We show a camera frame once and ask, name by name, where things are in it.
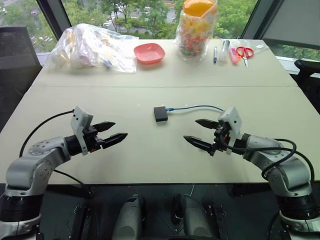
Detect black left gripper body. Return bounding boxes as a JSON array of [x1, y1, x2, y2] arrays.
[[82, 124, 104, 153]]

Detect pink plastic bowl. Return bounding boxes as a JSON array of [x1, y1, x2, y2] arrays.
[[133, 42, 167, 65]]

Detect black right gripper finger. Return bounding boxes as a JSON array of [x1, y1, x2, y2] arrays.
[[194, 118, 220, 130], [183, 135, 217, 157]]

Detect grey rounded shape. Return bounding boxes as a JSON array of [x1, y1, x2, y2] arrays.
[[117, 193, 146, 240], [171, 192, 214, 240]]

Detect red scissors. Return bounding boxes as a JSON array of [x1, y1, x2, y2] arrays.
[[235, 45, 255, 69]]

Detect colourful clear candy bag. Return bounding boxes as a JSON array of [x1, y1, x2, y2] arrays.
[[174, 0, 219, 62]]

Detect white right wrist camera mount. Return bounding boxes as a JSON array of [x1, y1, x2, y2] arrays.
[[217, 106, 243, 154]]

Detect small black box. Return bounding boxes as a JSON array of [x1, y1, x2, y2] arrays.
[[153, 105, 169, 123]]

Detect pink highlighter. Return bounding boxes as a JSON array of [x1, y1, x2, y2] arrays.
[[230, 47, 239, 65]]

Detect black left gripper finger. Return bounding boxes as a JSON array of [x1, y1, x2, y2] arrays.
[[100, 132, 129, 150], [93, 121, 117, 134]]

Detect clear plastic bag of items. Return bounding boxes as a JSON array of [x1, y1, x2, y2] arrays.
[[46, 23, 140, 74]]

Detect black chair armrest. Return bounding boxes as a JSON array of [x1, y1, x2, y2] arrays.
[[293, 59, 320, 114]]

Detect grey window blind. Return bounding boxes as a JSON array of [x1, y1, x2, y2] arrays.
[[259, 0, 320, 50]]

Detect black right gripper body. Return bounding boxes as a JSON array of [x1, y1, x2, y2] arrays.
[[213, 122, 232, 153]]

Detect small clear plastic pouch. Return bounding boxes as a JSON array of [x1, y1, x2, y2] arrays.
[[249, 43, 267, 55]]

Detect blue cable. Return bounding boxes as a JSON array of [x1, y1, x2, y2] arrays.
[[165, 104, 225, 114]]

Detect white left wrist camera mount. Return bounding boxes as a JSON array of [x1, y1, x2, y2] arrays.
[[69, 106, 94, 156]]

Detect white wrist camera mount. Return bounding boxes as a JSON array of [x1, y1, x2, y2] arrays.
[[217, 106, 243, 154], [69, 106, 94, 156]]

